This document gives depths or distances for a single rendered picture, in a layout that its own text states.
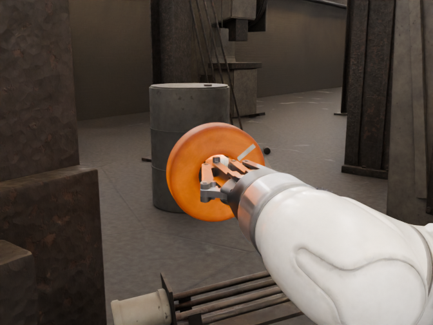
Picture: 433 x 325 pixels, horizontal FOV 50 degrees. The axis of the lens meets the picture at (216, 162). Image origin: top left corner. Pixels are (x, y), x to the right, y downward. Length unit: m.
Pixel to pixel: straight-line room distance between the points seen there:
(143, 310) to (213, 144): 0.29
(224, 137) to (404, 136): 2.33
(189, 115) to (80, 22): 5.49
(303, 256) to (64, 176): 0.58
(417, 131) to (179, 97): 1.48
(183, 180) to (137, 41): 8.56
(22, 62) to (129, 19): 8.26
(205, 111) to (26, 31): 2.34
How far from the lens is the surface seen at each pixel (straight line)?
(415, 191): 2.96
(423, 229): 0.50
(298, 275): 0.39
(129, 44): 9.07
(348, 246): 0.37
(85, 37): 8.45
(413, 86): 2.89
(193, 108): 3.12
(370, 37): 4.45
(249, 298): 0.82
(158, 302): 0.79
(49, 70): 0.91
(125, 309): 0.79
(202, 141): 0.69
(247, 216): 0.49
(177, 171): 0.69
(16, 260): 0.74
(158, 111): 3.23
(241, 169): 0.64
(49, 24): 0.92
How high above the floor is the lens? 1.08
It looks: 13 degrees down
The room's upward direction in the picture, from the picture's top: straight up
